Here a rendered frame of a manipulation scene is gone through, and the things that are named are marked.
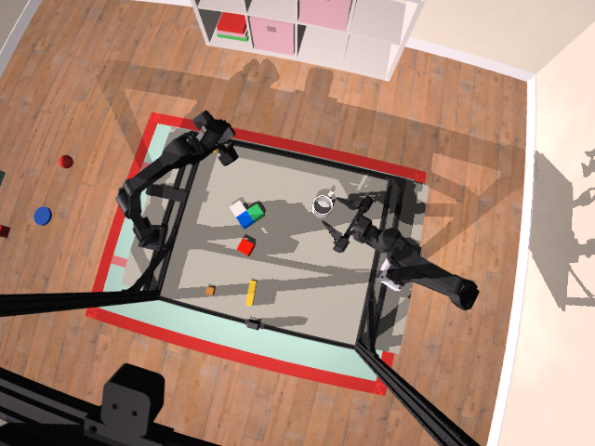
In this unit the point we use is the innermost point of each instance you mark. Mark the green cube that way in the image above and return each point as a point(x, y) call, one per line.
point(255, 212)

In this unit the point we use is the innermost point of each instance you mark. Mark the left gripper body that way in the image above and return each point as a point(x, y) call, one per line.
point(228, 155)

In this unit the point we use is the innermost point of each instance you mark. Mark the yellow flat bar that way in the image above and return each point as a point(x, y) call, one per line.
point(250, 295)

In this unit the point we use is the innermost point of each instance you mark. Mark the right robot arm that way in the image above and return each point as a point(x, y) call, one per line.
point(410, 266)

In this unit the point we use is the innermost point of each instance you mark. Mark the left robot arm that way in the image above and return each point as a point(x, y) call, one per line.
point(176, 154)

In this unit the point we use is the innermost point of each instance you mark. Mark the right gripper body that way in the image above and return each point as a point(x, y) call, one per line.
point(342, 243)

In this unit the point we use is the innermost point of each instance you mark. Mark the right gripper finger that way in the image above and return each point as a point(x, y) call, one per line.
point(332, 230)
point(351, 204)

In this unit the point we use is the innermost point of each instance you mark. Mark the white mug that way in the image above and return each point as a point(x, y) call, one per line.
point(323, 204)

